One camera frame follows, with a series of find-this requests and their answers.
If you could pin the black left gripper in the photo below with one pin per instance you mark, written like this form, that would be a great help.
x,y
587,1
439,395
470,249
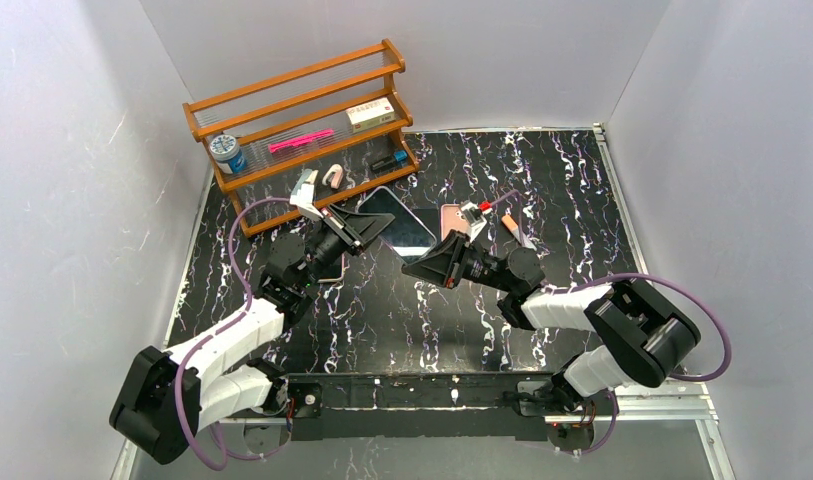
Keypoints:
x,y
348,229

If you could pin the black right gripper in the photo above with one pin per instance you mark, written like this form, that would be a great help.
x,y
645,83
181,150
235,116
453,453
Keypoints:
x,y
456,262

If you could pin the clear phone case with phone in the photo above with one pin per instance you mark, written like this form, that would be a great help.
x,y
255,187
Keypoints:
x,y
407,236

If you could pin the black smartphone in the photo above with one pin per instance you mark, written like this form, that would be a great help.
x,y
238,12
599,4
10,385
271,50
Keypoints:
x,y
430,217

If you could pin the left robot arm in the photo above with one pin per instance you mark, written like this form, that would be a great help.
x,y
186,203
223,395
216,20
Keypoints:
x,y
169,396

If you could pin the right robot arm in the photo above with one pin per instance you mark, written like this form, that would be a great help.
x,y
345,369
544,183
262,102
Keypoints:
x,y
644,336

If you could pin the cream cased phone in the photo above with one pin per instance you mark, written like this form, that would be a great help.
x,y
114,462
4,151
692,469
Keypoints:
x,y
333,272

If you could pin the pink tape dispenser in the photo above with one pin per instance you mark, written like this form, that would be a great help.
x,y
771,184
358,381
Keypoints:
x,y
333,177

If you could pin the black blue marker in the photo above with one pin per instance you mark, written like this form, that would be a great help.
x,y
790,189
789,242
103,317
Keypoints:
x,y
393,161

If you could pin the orange wooden shelf rack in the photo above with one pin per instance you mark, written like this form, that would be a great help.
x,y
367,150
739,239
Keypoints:
x,y
299,102

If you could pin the white medicine box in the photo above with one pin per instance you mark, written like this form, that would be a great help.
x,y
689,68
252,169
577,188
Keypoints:
x,y
370,114

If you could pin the pink highlighter pen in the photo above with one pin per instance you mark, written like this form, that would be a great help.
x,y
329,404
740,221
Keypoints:
x,y
301,140

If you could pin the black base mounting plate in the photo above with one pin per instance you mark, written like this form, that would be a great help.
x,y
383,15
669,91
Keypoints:
x,y
336,406

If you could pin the blue round jar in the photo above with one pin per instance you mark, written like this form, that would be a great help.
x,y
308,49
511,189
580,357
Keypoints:
x,y
226,151

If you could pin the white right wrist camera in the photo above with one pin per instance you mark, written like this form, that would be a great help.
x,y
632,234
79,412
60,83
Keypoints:
x,y
475,215

